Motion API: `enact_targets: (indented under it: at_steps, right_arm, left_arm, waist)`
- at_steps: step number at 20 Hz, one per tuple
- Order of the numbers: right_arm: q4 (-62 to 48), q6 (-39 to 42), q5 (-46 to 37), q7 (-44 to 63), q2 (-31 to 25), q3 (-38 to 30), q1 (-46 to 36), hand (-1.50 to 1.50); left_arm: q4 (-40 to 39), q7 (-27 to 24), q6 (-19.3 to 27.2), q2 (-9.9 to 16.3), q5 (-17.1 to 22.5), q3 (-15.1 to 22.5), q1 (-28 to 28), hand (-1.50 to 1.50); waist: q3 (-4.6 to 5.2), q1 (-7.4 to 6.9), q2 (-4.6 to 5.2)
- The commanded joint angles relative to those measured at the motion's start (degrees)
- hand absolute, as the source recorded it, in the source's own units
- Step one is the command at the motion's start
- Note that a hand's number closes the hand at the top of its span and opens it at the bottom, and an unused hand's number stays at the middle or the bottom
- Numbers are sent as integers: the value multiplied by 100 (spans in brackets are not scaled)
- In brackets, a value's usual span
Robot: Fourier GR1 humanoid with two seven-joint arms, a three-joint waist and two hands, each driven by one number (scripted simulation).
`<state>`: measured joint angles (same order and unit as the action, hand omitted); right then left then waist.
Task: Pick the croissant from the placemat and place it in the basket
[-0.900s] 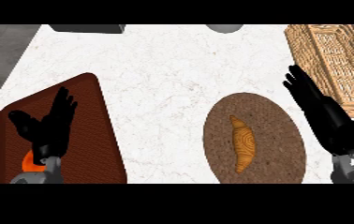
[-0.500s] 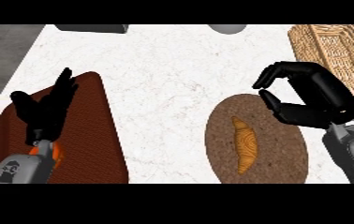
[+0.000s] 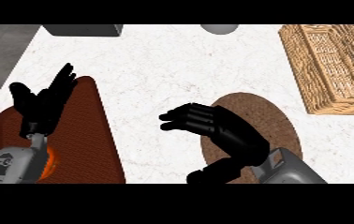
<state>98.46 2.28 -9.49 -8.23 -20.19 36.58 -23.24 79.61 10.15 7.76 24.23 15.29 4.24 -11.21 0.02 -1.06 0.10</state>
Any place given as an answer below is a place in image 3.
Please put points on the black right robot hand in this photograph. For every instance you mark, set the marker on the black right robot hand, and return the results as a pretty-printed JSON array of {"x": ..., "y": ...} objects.
[{"x": 231, "y": 134}]

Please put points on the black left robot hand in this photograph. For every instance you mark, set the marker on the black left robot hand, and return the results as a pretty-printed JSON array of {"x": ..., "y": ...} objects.
[{"x": 43, "y": 106}]

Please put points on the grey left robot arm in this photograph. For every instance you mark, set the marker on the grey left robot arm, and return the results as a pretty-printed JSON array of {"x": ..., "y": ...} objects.
[{"x": 21, "y": 162}]

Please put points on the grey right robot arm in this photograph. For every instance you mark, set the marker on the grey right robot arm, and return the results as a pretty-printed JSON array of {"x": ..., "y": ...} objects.
[{"x": 288, "y": 168}]

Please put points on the brown round placemat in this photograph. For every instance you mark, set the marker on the brown round placemat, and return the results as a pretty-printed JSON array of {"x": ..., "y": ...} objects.
[{"x": 263, "y": 115}]

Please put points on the red-brown placemat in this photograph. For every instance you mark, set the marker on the red-brown placemat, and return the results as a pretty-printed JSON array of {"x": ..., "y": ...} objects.
[{"x": 87, "y": 140}]

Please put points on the orange croissant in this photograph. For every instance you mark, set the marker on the orange croissant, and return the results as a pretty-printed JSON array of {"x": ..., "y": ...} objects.
[{"x": 49, "y": 163}]

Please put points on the wicker basket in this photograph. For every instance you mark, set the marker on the wicker basket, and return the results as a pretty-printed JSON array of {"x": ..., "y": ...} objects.
[{"x": 322, "y": 65}]

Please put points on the dark grey box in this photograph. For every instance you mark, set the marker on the dark grey box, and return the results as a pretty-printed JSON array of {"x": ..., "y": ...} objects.
[{"x": 85, "y": 29}]

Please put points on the grey round object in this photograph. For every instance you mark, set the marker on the grey round object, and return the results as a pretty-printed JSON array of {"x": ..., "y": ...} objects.
[{"x": 219, "y": 28}]

